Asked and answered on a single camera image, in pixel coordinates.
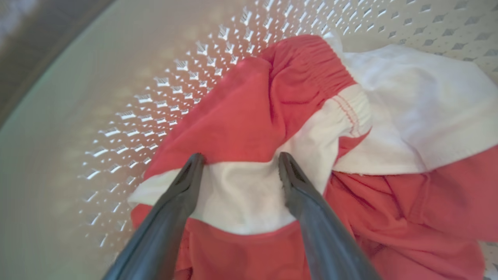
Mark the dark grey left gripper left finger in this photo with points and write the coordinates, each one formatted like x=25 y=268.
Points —
x=171 y=217

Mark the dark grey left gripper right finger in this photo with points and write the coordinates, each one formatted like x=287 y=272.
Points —
x=319 y=229

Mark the red and white garment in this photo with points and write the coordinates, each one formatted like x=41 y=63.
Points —
x=241 y=116

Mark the cream perforated plastic laundry basket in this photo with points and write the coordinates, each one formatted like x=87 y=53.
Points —
x=116 y=58

